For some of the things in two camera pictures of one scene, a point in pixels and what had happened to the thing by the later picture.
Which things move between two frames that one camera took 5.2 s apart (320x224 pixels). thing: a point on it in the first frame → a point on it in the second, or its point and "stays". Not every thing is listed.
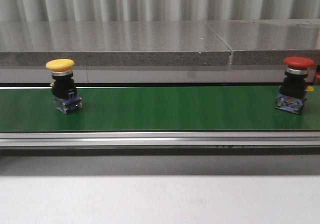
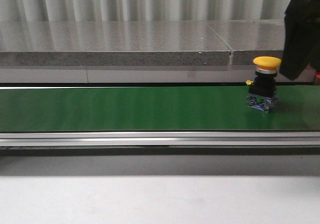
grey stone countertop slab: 111,43 stays
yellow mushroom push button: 65,98 → 262,91
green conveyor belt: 156,109 stays
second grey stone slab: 269,42 stays
